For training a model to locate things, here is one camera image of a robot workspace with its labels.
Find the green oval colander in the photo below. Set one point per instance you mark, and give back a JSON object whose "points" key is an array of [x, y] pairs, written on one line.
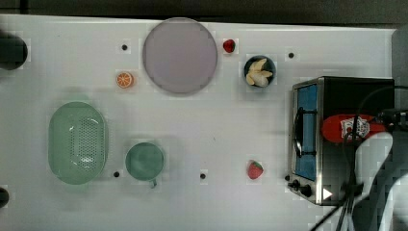
{"points": [[77, 143]]}

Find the black cylinder post lower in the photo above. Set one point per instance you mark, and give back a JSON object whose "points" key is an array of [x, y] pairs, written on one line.
{"points": [[4, 197]]}

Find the red plush ketchup bottle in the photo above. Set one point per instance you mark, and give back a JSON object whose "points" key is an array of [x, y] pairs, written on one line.
{"points": [[339, 128]]}

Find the peeled banana toy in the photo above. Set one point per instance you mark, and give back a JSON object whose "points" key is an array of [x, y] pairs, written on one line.
{"points": [[256, 76]]}

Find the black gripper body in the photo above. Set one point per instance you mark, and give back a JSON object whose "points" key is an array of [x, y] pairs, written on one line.
{"points": [[394, 119]]}

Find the small red strawberry toy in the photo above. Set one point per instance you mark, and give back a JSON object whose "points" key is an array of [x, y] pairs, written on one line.
{"points": [[229, 46]]}

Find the orange slice toy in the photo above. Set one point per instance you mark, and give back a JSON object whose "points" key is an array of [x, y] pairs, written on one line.
{"points": [[124, 80]]}

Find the green mug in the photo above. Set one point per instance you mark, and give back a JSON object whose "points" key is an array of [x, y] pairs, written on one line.
{"points": [[145, 161]]}

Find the lilac round plate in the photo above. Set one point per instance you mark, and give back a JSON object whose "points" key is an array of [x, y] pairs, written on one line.
{"points": [[179, 55]]}

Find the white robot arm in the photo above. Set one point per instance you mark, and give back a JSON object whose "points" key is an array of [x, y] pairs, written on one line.
{"points": [[369, 212]]}

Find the large pink strawberry toy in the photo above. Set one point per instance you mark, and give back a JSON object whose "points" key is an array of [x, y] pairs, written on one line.
{"points": [[254, 170]]}

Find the black toaster oven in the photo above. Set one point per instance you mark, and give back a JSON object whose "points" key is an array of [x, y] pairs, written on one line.
{"points": [[320, 168]]}

